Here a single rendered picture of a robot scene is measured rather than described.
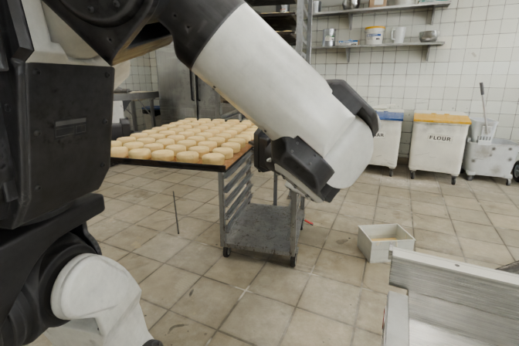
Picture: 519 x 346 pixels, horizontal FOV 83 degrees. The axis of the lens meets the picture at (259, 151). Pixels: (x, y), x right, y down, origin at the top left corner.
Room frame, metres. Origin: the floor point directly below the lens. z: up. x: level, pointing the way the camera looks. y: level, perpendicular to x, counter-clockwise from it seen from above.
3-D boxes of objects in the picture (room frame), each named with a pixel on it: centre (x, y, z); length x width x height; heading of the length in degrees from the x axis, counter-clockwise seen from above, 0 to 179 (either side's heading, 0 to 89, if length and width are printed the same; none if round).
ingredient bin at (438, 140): (3.44, -2.11, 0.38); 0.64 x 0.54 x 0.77; 153
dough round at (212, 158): (0.63, 0.10, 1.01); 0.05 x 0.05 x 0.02
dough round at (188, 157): (0.65, 0.16, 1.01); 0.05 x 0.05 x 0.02
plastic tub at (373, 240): (1.80, -0.86, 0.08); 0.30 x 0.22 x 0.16; 95
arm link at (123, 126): (0.91, 0.47, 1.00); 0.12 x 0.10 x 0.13; 121
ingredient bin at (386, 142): (3.71, -1.52, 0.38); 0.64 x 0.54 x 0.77; 154
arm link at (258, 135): (0.72, -0.04, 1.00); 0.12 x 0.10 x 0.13; 31
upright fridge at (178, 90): (4.59, 0.72, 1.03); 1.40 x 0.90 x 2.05; 65
